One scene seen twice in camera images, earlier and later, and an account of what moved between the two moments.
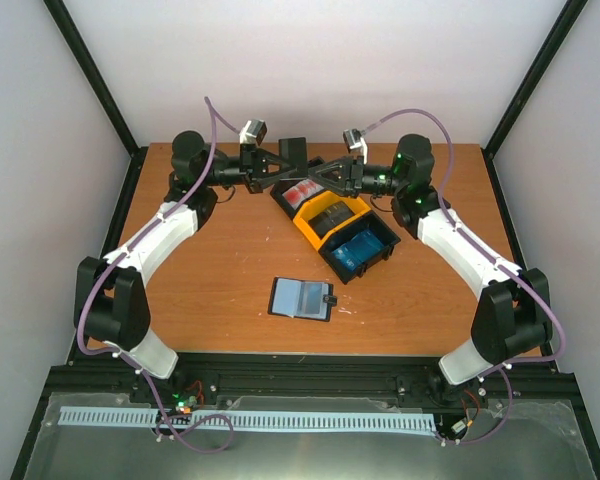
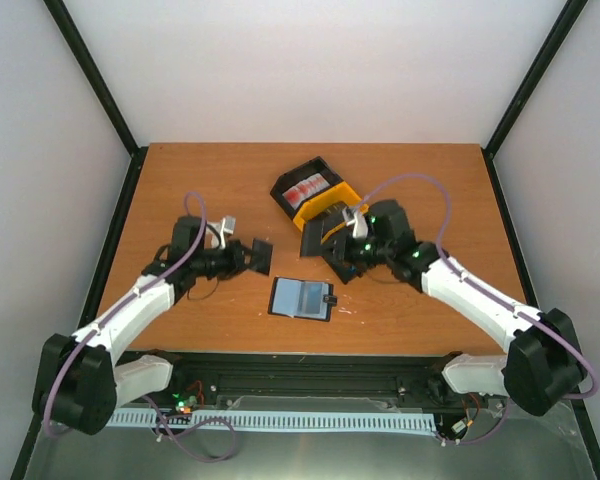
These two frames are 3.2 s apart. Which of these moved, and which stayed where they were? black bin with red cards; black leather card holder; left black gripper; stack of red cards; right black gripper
Moved: left black gripper; right black gripper
Stayed: stack of red cards; black bin with red cards; black leather card holder
